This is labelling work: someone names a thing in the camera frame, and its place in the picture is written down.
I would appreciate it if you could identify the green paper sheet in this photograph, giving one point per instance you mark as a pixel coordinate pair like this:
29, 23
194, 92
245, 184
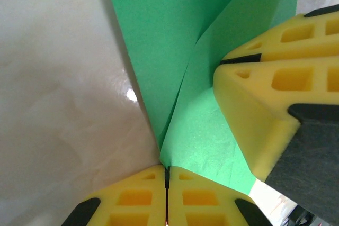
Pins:
159, 51

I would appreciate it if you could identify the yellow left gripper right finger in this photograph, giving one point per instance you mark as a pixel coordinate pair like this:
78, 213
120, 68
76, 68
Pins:
201, 204

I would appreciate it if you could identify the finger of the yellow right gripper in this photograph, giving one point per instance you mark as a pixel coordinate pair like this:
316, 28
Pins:
270, 47
251, 115

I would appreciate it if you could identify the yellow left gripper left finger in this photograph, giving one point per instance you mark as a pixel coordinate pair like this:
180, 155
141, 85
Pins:
132, 204

